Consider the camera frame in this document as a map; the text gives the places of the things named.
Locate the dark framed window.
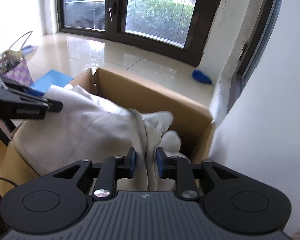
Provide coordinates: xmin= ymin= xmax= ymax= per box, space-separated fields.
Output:
xmin=56 ymin=0 xmax=227 ymax=67

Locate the window handle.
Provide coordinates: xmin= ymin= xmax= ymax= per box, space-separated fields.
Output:
xmin=107 ymin=2 xmax=116 ymax=22

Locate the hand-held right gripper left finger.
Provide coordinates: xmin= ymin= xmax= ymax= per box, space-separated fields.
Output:
xmin=52 ymin=146 xmax=136 ymax=201

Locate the cardboard box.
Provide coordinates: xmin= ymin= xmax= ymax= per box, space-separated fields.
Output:
xmin=1 ymin=67 xmax=216 ymax=198

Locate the blue folder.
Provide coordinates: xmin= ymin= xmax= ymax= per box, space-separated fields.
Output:
xmin=30 ymin=69 xmax=75 ymax=97

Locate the blue cloth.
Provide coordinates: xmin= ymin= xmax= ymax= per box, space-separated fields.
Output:
xmin=192 ymin=69 xmax=213 ymax=85

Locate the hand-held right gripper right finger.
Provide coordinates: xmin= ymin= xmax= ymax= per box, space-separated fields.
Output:
xmin=156 ymin=146 xmax=241 ymax=201

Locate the cream shirt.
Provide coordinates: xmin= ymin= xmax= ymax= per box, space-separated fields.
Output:
xmin=13 ymin=84 xmax=183 ymax=193

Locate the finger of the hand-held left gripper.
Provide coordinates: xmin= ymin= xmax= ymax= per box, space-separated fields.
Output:
xmin=45 ymin=99 xmax=64 ymax=113

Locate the purple checked gift bag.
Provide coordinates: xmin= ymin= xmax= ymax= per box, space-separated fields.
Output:
xmin=0 ymin=31 xmax=34 ymax=86

